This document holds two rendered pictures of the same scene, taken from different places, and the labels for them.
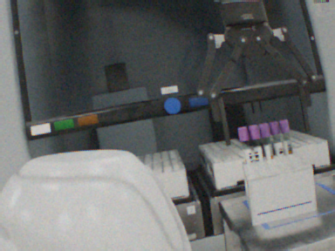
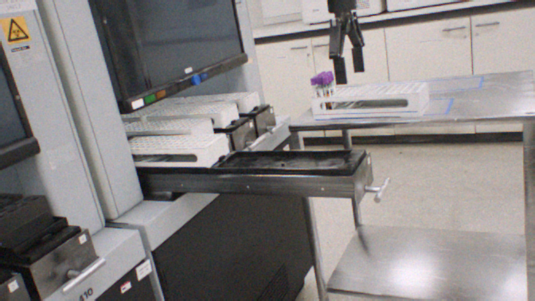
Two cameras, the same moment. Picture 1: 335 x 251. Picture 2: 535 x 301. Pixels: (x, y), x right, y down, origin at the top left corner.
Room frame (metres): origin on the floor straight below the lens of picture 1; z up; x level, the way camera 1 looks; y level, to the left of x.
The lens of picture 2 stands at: (1.08, 1.04, 1.18)
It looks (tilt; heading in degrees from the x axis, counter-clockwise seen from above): 18 degrees down; 298
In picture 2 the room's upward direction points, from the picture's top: 11 degrees counter-clockwise
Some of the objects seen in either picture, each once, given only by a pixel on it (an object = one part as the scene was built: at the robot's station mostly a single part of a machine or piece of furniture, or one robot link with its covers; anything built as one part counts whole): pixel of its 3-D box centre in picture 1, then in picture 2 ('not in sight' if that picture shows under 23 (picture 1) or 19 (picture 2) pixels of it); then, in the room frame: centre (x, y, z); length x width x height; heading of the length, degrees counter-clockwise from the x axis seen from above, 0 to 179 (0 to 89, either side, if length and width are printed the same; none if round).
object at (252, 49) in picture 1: (248, 29); (343, 13); (1.44, -0.22, 1.09); 0.08 x 0.07 x 0.09; 84
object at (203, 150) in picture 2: not in sight; (170, 153); (1.84, 0.10, 0.83); 0.30 x 0.10 x 0.06; 178
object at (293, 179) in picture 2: not in sight; (234, 173); (1.66, 0.11, 0.78); 0.73 x 0.14 x 0.09; 178
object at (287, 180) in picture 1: (277, 184); (368, 101); (1.40, -0.21, 0.85); 0.30 x 0.10 x 0.06; 174
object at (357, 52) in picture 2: (304, 108); (357, 60); (1.43, -0.29, 0.95); 0.03 x 0.01 x 0.07; 174
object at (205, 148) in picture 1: (223, 158); (119, 123); (2.29, -0.22, 0.83); 0.30 x 0.10 x 0.06; 178
